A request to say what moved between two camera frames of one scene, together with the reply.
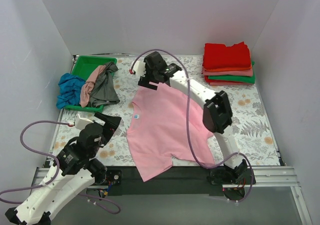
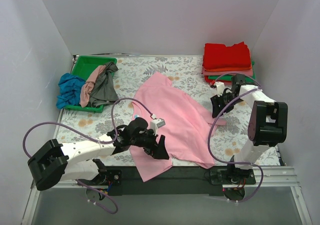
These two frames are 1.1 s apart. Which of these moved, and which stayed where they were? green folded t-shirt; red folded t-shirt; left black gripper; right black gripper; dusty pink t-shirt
Moved: right black gripper; left black gripper
Stayed: red folded t-shirt; green folded t-shirt; dusty pink t-shirt
